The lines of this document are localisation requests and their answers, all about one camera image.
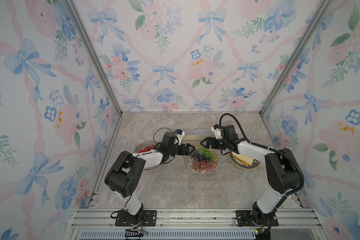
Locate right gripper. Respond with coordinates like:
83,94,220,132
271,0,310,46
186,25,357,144
200,136,229,149

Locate plastic wrap dispenser box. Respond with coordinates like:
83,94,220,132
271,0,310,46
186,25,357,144
182,129,215,142

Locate patterned fruit plate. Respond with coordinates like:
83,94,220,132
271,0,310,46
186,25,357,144
185,144,220,175

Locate glass plate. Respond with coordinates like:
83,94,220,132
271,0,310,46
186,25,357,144
134,141,159,170

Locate blue yellow-rimmed plate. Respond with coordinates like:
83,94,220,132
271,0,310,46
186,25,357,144
227,151,261,171

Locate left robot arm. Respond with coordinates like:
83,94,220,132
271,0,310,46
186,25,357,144
104,130,196,227

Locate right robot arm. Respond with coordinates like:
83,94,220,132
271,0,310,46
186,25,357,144
201,125,305,226

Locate green grapes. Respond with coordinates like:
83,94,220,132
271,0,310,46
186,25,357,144
196,146,218,162

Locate black grapes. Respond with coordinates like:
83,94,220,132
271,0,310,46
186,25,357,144
189,150,211,163

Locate red grapes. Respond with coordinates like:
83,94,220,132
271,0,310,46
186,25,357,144
190,161,218,174

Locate red strawberries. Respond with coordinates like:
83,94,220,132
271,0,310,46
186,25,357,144
138,145,156,153

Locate bread slices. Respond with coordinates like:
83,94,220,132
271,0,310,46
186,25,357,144
232,152,254,167

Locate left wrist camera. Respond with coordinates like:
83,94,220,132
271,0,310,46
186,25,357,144
174,129,185,146

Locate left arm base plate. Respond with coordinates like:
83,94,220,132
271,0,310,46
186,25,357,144
111,210,157,227

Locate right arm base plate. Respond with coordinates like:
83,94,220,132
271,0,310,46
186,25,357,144
235,210,279,227

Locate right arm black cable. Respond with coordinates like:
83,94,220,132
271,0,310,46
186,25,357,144
218,113,305,238

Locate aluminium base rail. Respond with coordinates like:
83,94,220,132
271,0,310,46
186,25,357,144
66,209,328,240

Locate left aluminium corner post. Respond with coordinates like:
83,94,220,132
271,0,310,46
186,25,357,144
62,0,122,117

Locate aluminium corner post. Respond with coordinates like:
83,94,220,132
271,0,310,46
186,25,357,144
62,0,122,117
259,0,333,117

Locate right aluminium corner post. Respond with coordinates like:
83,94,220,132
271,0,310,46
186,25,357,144
259,0,333,117

